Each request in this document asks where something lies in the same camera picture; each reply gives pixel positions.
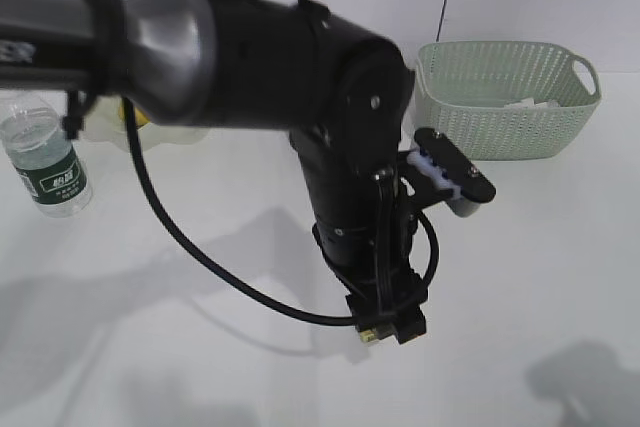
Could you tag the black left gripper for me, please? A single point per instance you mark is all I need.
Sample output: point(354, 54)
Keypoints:
point(365, 224)

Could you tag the yellow eraser front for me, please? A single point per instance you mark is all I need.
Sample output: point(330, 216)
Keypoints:
point(376, 334)

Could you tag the waste paper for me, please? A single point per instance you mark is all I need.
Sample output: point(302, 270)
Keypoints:
point(531, 103)

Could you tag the clear water bottle green label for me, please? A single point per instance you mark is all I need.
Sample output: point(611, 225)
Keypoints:
point(44, 159)

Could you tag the yellow mango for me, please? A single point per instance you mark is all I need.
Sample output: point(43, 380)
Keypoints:
point(140, 119)

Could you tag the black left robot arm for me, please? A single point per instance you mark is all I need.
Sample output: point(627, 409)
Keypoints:
point(339, 90)

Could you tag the green woven plastic basket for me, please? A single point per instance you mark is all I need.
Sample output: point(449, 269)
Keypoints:
point(462, 87)

